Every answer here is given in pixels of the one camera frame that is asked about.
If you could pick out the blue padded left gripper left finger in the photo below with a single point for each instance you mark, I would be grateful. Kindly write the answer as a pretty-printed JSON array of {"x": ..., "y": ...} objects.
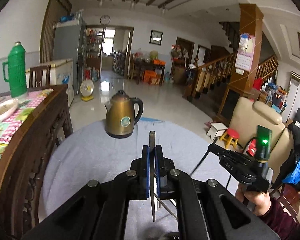
[{"x": 145, "y": 173}]

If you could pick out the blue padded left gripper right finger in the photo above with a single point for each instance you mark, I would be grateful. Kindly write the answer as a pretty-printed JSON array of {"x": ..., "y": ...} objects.
[{"x": 159, "y": 169}]

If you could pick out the dark metal chopstick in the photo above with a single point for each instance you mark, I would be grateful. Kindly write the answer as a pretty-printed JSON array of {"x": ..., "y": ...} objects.
[{"x": 152, "y": 171}]

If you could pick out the dark red sleeve forearm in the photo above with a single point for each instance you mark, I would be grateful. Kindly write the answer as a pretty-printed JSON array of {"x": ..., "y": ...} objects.
[{"x": 281, "y": 222}]

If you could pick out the person's right hand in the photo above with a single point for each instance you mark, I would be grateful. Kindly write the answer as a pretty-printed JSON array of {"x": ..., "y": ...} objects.
[{"x": 260, "y": 199}]

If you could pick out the red yellow small stool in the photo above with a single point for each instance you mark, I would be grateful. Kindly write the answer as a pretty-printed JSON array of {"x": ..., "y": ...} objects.
[{"x": 230, "y": 137}]

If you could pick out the brass electric kettle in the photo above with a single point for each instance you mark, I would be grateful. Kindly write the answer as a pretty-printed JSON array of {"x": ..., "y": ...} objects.
[{"x": 123, "y": 113}]

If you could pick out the small white wooden stool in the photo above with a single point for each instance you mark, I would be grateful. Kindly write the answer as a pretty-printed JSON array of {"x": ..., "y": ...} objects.
[{"x": 216, "y": 130}]

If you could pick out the orange boxes under table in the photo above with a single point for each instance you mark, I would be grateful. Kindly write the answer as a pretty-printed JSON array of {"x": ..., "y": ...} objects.
[{"x": 151, "y": 77}]

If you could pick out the small electric heater fan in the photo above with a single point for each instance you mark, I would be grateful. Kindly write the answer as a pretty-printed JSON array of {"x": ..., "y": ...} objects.
[{"x": 86, "y": 90}]

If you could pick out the dark wooden dining table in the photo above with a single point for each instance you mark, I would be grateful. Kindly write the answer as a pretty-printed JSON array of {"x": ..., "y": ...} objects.
[{"x": 140, "y": 66}]

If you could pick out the wooden stair railing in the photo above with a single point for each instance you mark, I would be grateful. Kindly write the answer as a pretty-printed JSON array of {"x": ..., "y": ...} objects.
[{"x": 213, "y": 73}]

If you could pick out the white chest freezer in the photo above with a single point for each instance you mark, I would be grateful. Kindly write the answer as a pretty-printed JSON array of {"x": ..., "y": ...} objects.
[{"x": 61, "y": 74}]

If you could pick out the wooden chair behind sideboard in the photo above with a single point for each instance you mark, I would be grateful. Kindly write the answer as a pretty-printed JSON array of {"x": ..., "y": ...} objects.
[{"x": 39, "y": 76}]

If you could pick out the carved dark wooden sideboard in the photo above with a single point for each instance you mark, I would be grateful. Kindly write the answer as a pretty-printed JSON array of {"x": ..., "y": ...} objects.
[{"x": 24, "y": 161}]

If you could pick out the grey refrigerator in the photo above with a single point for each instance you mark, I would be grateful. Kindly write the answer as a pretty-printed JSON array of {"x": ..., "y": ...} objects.
[{"x": 69, "y": 44}]

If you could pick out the pink checkered table cover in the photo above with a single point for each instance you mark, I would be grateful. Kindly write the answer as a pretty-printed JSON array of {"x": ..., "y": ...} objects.
[{"x": 26, "y": 106}]

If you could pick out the white bowl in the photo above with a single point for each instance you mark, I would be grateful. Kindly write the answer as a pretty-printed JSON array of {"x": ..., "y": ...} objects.
[{"x": 7, "y": 108}]

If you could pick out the green thermos jug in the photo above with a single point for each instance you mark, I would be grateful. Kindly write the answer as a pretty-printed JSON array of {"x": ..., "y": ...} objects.
[{"x": 14, "y": 70}]

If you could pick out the wall calendar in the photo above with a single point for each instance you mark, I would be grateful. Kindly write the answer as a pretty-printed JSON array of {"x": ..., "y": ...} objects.
[{"x": 245, "y": 52}]

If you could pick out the framed wall picture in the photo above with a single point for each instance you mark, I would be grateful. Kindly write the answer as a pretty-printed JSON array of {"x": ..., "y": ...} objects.
[{"x": 156, "y": 37}]

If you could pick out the round wall clock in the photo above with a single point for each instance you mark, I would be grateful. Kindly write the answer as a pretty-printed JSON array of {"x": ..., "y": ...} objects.
[{"x": 105, "y": 19}]

